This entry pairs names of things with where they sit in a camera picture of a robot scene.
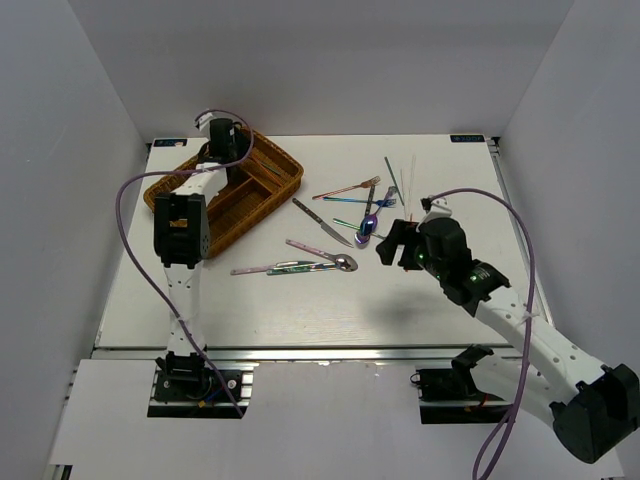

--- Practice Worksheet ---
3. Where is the black handled steel knife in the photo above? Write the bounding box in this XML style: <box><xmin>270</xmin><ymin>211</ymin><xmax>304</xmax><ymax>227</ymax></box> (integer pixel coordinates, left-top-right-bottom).
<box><xmin>292</xmin><ymin>198</ymin><xmax>353</xmax><ymax>248</ymax></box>

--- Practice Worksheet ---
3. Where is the silver spoon pink handle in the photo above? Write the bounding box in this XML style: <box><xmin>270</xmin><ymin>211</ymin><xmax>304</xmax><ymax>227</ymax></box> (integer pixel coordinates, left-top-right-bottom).
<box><xmin>285</xmin><ymin>239</ymin><xmax>359</xmax><ymax>272</ymax></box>

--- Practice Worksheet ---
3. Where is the iridescent purple spoon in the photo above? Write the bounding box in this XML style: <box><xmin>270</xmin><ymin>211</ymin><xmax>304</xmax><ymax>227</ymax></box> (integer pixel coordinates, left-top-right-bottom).
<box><xmin>354</xmin><ymin>206</ymin><xmax>383</xmax><ymax>248</ymax></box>

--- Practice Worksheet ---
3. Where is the brown wicker cutlery tray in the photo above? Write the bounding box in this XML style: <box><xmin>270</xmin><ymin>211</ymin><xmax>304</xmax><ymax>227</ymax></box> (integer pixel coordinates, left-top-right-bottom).
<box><xmin>144</xmin><ymin>127</ymin><xmax>304</xmax><ymax>260</ymax></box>

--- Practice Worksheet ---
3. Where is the pink handled knife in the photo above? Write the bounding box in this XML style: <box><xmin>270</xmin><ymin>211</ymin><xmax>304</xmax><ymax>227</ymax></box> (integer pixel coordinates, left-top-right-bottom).
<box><xmin>230</xmin><ymin>260</ymin><xmax>313</xmax><ymax>276</ymax></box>

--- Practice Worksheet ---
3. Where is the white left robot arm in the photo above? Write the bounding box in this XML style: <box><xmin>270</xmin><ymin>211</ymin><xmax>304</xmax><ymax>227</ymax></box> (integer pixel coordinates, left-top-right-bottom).
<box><xmin>153</xmin><ymin>110</ymin><xmax>252</xmax><ymax>399</ymax></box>

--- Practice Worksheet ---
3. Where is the green handled rainbow fork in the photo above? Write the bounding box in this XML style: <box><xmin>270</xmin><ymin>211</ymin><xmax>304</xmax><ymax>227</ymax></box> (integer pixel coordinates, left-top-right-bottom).
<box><xmin>332</xmin><ymin>217</ymin><xmax>386</xmax><ymax>240</ymax></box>

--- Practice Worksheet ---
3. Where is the blue right table label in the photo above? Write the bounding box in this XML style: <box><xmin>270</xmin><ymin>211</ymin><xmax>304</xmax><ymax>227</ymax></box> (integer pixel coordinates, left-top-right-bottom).
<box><xmin>449</xmin><ymin>134</ymin><xmax>485</xmax><ymax>143</ymax></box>

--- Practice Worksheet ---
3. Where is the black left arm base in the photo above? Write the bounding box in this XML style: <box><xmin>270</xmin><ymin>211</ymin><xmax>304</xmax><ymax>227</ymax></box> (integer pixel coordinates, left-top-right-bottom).
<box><xmin>147</xmin><ymin>352</ymin><xmax>252</xmax><ymax>419</ymax></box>

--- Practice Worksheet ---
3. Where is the blue iridescent fork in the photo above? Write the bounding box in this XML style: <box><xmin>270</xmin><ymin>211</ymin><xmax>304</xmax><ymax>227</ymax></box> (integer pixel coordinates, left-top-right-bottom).
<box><xmin>323</xmin><ymin>197</ymin><xmax>396</xmax><ymax>208</ymax></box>

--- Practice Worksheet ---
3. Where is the rose gold fork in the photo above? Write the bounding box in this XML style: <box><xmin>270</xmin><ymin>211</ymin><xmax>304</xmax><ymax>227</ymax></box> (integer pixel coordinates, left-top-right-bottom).
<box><xmin>312</xmin><ymin>176</ymin><xmax>381</xmax><ymax>200</ymax></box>

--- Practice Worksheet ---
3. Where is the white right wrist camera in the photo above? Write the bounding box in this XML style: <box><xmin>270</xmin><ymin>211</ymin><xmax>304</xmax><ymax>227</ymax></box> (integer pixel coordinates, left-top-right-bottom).
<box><xmin>421</xmin><ymin>197</ymin><xmax>452</xmax><ymax>223</ymax></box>

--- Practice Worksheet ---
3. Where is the green patterned handle utensil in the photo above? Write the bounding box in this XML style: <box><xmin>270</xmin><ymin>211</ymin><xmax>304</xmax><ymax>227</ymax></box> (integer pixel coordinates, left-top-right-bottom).
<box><xmin>266</xmin><ymin>263</ymin><xmax>337</xmax><ymax>276</ymax></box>

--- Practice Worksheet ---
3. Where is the blue table label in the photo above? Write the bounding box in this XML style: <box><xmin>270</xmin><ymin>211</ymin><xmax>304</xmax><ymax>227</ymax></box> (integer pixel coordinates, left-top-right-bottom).
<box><xmin>152</xmin><ymin>138</ymin><xmax>187</xmax><ymax>148</ymax></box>
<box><xmin>449</xmin><ymin>134</ymin><xmax>485</xmax><ymax>143</ymax></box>

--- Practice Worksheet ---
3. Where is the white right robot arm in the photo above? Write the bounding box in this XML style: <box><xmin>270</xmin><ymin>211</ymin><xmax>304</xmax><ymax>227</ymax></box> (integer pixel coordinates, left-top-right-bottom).
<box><xmin>376</xmin><ymin>217</ymin><xmax>639</xmax><ymax>464</ymax></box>

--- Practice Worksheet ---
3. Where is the clear white chopstick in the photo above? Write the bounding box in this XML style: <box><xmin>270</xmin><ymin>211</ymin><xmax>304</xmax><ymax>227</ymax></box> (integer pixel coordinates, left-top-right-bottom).
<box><xmin>408</xmin><ymin>153</ymin><xmax>417</xmax><ymax>211</ymax></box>

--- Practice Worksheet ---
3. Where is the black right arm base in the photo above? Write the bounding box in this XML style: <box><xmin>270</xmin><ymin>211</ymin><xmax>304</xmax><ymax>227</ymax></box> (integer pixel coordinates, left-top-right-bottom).
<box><xmin>410</xmin><ymin>368</ymin><xmax>511</xmax><ymax>425</ymax></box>

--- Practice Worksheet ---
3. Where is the blue left table label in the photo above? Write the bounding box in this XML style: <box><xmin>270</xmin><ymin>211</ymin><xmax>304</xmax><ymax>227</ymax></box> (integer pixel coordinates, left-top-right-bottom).
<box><xmin>152</xmin><ymin>138</ymin><xmax>187</xmax><ymax>148</ymax></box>

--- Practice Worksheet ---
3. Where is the dark handled silver spoon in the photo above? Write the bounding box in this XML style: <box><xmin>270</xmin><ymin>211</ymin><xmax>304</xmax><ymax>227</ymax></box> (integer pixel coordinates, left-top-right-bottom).
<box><xmin>365</xmin><ymin>185</ymin><xmax>397</xmax><ymax>217</ymax></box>

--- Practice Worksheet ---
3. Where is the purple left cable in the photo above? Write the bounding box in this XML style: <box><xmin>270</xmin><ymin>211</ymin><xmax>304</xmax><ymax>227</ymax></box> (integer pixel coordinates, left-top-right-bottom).
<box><xmin>115</xmin><ymin>109</ymin><xmax>256</xmax><ymax>419</ymax></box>

